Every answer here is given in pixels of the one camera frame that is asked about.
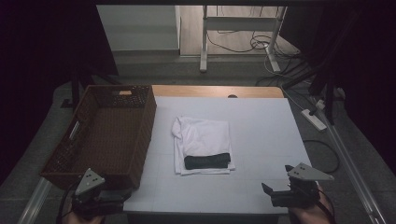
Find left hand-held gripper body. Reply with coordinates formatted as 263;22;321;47
70;167;133;219

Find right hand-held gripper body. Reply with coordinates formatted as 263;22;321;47
270;162;334;209

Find brown woven basket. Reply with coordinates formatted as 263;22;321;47
40;84;158;190

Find white garment black waistband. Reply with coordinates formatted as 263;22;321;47
171;116;236;176

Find person's right hand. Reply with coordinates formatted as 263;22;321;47
288;186;334;224

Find person's left hand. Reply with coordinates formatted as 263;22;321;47
63;211;106;224

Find white table cover sheet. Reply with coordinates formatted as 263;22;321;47
123;95;312;216

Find white power strip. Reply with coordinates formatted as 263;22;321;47
300;108;328;132

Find black tripod stand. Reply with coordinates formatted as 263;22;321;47
280;12;347;126
61;62;123;110

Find wooden table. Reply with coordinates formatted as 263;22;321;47
151;84;285;99

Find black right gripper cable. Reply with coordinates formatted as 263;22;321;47
318;189;336;224

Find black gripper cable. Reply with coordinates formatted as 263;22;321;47
318;189;336;224
55;182;78;224

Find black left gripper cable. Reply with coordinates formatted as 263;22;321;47
55;182;78;224

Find black looped floor cable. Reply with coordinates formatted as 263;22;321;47
303;139;341;175

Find aluminium rail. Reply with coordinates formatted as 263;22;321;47
17;176;53;224
322;117;388;224

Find tangled floor cables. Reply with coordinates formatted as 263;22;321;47
206;29;302;61

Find white metal stand frame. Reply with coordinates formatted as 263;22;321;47
199;5;289;74

